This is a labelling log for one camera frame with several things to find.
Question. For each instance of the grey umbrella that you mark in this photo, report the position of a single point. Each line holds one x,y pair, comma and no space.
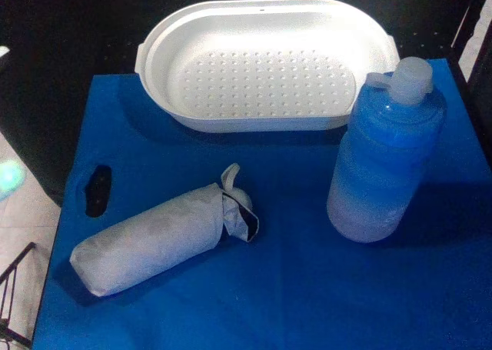
153,238

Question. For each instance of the blue gradient water bottle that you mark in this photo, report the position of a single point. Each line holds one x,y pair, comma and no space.
384,154

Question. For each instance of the white oval perforated tray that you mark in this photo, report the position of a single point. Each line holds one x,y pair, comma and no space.
269,84

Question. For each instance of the blue table cloth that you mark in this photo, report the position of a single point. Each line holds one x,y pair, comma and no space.
269,269

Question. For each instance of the black metal frame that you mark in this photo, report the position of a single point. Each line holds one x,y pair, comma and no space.
19,260

